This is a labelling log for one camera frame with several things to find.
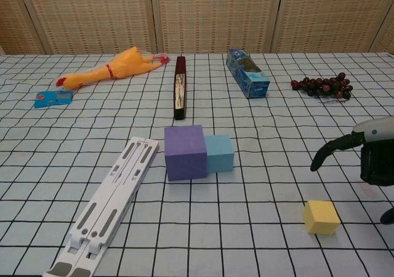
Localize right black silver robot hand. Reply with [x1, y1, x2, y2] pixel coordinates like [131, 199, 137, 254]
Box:
[310, 116, 394, 225]

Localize small yellow foam cube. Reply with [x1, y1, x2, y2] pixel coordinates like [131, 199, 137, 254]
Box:
[302, 200, 342, 235]

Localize light blue foam cube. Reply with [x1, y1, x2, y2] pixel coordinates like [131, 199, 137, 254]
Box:
[204, 134, 235, 175]

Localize large purple foam cube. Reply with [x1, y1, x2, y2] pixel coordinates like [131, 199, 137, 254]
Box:
[164, 124, 208, 182]

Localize dark red grape bunch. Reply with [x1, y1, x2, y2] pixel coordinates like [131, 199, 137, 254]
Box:
[291, 71, 353, 104]

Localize blue cookie box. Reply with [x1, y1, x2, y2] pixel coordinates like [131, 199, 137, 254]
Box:
[226, 49, 271, 99]

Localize blue checkered tablecloth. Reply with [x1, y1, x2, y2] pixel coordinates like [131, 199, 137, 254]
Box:
[0, 52, 394, 277]

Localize long dark red box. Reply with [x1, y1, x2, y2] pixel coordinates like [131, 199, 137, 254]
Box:
[173, 55, 188, 121]

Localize bamboo folding screen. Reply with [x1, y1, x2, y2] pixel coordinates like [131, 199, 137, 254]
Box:
[0, 0, 394, 55]

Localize yellow rubber chicken toy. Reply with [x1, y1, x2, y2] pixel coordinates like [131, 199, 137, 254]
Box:
[55, 46, 171, 91]

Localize white folding laptop stand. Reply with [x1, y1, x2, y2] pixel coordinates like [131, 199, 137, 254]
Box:
[42, 136, 160, 277]

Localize blue card packet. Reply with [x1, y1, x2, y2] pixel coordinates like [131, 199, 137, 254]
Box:
[33, 90, 74, 109]

